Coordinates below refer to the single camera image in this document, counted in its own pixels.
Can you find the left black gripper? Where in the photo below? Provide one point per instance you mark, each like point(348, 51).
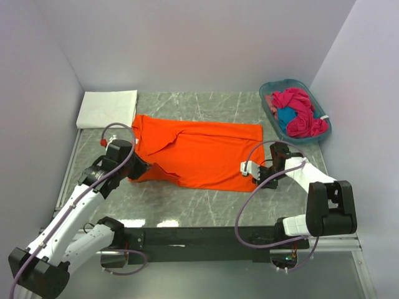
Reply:
point(141, 167)

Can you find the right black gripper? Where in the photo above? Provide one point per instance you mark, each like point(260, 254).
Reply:
point(261, 170)

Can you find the orange t-shirt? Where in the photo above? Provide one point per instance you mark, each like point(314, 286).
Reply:
point(198, 154)

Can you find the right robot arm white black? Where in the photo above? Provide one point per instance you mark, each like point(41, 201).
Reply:
point(330, 208)

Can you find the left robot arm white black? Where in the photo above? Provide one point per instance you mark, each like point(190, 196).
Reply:
point(44, 267)

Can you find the magenta t-shirt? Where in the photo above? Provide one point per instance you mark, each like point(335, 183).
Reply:
point(305, 124)

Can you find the blue t-shirt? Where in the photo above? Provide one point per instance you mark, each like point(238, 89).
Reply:
point(285, 116)

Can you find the folded white t-shirt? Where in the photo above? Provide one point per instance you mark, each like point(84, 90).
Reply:
point(99, 109)

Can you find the pink garment in basket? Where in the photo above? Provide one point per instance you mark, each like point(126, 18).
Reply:
point(272, 107)

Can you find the teal plastic laundry basket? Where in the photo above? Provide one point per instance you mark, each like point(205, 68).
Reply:
point(269, 87)

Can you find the black base crossbar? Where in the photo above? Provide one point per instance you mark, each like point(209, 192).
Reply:
point(200, 244)

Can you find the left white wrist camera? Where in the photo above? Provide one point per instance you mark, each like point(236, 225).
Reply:
point(109, 140)

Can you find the aluminium frame rails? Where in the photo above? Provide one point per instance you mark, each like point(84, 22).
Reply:
point(283, 260)

